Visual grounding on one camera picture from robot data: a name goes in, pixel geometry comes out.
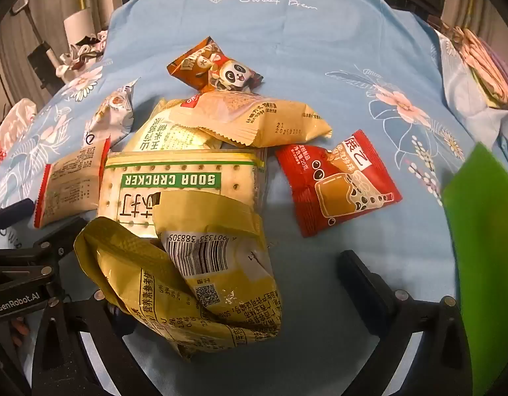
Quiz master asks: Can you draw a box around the beige red-edged snack packet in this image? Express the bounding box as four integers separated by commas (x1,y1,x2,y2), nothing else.
33,137,111,229

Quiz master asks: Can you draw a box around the white blue-striped snack packet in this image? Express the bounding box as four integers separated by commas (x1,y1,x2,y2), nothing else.
84,82,136,149

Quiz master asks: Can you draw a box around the crumpled wrapper pile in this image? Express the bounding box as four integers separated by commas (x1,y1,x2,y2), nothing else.
58,31,108,79

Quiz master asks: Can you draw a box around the orange panda snack packet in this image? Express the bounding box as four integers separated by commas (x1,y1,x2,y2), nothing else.
167,37,264,93

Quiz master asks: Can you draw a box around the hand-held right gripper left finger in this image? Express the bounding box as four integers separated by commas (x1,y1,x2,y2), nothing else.
31,290,136,396

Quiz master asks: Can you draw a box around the black stick vacuum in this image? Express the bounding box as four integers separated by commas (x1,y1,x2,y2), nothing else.
11,0,61,87

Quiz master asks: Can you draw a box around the white cylinder bin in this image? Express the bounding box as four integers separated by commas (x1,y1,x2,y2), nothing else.
63,8,94,46

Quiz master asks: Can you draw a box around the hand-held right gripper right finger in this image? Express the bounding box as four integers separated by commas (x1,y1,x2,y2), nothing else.
338,249,469,396

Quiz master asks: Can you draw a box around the blue floral bedsheet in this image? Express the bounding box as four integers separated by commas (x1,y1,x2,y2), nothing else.
0,0,506,396

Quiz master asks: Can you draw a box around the floral folded quilt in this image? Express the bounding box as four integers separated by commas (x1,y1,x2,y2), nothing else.
450,25,508,110

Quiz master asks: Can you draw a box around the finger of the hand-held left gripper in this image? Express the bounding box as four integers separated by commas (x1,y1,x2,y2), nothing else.
0,198,35,236
39,216,87,265

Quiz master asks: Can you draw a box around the green box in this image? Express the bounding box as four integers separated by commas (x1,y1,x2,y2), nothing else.
443,142,508,396

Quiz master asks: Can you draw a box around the white plastic bag red print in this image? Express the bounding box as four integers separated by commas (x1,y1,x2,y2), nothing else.
0,99,38,174

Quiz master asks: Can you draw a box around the pale yellow-green snack packet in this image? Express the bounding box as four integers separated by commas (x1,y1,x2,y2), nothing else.
132,99,222,153

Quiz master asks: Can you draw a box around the blue pillow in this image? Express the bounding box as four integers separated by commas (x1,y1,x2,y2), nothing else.
437,31,508,151

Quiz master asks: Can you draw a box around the yellow snack packet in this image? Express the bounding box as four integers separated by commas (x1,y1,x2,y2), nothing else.
74,190,283,359

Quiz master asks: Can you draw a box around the soda cracker pack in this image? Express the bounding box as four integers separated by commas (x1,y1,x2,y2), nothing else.
97,150,267,240

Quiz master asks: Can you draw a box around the red snack packet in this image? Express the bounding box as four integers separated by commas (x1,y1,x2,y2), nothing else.
275,129,403,238

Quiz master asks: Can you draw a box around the beige biscuit packet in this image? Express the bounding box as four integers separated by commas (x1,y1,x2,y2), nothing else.
169,91,333,148

